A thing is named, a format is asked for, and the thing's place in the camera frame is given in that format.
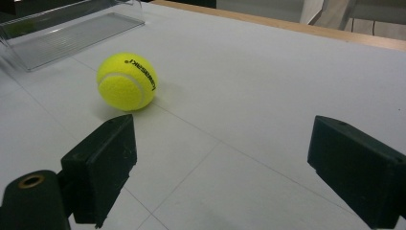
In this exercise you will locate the grey metal stand frame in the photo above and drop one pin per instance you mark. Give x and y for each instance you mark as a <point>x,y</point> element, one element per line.
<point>338,12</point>

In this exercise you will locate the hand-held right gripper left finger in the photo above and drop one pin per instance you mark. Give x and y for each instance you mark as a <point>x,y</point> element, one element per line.
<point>102,166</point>

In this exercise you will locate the clear plastic container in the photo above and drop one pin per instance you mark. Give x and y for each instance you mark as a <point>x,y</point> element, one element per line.
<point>63,35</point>

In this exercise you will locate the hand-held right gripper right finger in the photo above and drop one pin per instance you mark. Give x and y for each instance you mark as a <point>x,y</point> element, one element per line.
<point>357,172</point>

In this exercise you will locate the white cabinet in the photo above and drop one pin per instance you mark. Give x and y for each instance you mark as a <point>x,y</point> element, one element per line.
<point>261,9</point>

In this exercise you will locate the yellow tennis ball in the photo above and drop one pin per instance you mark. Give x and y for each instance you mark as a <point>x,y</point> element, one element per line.
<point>126,84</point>

